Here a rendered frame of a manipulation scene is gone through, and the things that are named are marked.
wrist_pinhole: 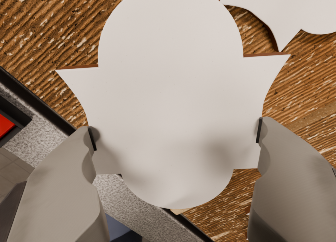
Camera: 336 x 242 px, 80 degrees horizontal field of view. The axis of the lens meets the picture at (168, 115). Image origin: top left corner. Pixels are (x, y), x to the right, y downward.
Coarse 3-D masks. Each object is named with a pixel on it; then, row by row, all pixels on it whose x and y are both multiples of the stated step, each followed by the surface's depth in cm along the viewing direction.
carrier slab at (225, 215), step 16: (320, 112) 24; (288, 128) 25; (304, 128) 24; (320, 128) 24; (320, 144) 25; (240, 176) 28; (256, 176) 28; (224, 192) 30; (240, 192) 30; (192, 208) 31; (208, 208) 32; (224, 208) 32; (240, 208) 32; (208, 224) 34; (224, 224) 34; (240, 224) 34; (224, 240) 37; (240, 240) 37
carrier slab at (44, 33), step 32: (0, 0) 16; (32, 0) 16; (64, 0) 16; (96, 0) 16; (0, 32) 17; (32, 32) 18; (64, 32) 18; (96, 32) 18; (256, 32) 18; (0, 64) 19; (32, 64) 19; (64, 64) 19; (288, 64) 20; (320, 64) 20; (64, 96) 21; (288, 96) 22; (320, 96) 22
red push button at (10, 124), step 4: (0, 116) 23; (0, 120) 23; (4, 120) 23; (8, 120) 23; (0, 124) 23; (4, 124) 23; (8, 124) 23; (12, 124) 23; (0, 128) 23; (4, 128) 23; (8, 128) 24; (0, 132) 24; (4, 132) 24; (0, 136) 24
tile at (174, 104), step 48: (144, 0) 9; (192, 0) 9; (144, 48) 10; (192, 48) 10; (240, 48) 10; (96, 96) 11; (144, 96) 11; (192, 96) 11; (240, 96) 11; (96, 144) 13; (144, 144) 13; (192, 144) 13; (240, 144) 12; (144, 192) 14; (192, 192) 14
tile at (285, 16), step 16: (224, 0) 16; (240, 0) 16; (256, 0) 16; (272, 0) 16; (288, 0) 16; (304, 0) 16; (320, 0) 16; (256, 16) 17; (272, 16) 16; (288, 16) 17; (304, 16) 17; (320, 16) 17; (272, 32) 17; (288, 32) 17; (320, 32) 17
